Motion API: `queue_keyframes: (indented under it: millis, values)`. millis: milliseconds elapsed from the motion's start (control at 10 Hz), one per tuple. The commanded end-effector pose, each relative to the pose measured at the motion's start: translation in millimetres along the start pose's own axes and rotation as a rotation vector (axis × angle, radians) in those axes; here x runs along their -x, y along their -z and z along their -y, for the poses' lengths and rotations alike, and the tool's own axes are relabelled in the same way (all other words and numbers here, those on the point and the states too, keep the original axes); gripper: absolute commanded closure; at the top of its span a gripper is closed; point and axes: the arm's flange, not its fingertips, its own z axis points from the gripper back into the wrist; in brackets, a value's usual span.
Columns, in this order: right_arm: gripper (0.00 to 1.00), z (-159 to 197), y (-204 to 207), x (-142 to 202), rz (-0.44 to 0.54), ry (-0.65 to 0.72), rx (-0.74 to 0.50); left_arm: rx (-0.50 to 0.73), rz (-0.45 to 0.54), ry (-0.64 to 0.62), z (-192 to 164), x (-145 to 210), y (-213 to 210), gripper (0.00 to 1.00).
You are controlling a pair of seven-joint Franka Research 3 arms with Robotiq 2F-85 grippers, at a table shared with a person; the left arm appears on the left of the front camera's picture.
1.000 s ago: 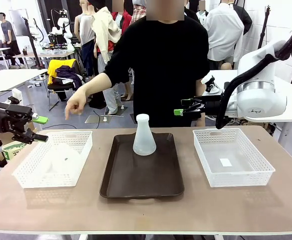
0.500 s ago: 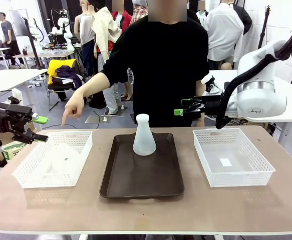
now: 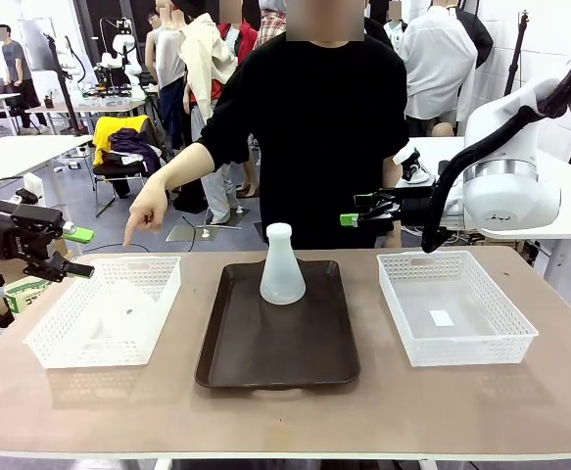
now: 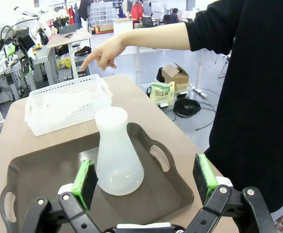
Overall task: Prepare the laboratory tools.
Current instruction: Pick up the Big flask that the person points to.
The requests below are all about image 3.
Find cluttered background work table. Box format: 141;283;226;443
24;82;149;136

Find person in black shirt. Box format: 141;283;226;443
195;0;412;251

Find white black clothes iron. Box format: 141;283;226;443
393;148;437;189

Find black metal chair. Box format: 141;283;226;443
91;159;167;219

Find mannequin white tank top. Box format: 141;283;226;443
145;0;191;153

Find black stand pole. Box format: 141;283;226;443
42;31;84;137

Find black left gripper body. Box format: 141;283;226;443
0;188;65;269

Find yellow garment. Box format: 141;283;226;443
92;115;150;167

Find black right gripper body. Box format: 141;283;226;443
388;188;437;234

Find dark brown plastic tray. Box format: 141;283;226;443
194;258;362;392

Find translucent plastic conical flask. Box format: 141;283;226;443
86;282;162;350
259;221;308;306

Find white perforated plastic basket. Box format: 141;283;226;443
23;256;182;370
376;250;540;368

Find small white box device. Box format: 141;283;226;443
22;172;46;208

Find mannequin white dress shirt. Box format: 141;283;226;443
397;0;480;138

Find mannequin black jacket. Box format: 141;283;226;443
454;7;496;72

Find black tripod stand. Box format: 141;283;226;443
502;8;532;97

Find purple garment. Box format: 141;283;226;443
108;127;172;197

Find man in grey t-shirt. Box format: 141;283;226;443
0;23;44;136

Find mannequin cream jacket grey trousers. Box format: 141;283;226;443
176;0;241;226

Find person's left forearm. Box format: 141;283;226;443
381;155;404;195

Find mannequin red vest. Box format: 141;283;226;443
215;0;261;68

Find green white carton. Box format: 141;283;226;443
3;275;56;315

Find person's right forearm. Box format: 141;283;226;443
142;140;216;197

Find grey floor plate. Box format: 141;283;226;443
166;223;209;244

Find mannequin plaid shirt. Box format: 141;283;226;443
253;0;289;50

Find black corrugated cable hose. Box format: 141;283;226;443
420;33;571;255

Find person's right hand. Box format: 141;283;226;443
122;176;171;248

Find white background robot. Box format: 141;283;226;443
99;16;144;92

